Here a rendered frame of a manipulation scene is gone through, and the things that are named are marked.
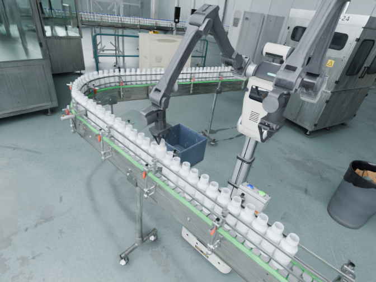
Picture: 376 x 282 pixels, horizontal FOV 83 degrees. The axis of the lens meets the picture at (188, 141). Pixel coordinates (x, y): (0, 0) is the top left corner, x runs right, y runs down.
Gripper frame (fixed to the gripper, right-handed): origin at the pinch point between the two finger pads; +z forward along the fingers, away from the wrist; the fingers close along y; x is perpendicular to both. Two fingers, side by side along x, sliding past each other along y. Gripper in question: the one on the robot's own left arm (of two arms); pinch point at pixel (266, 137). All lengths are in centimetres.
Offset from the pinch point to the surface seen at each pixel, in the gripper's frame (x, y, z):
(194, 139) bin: 68, 43, 52
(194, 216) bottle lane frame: 13, -21, 44
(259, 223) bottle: -14.1, -17.8, 25.1
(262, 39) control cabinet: 287, 604, 20
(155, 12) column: 867, 673, 4
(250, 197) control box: -3.5, -3.2, 29.8
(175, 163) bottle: 32.2, -17.6, 24.4
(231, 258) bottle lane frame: -10, -21, 51
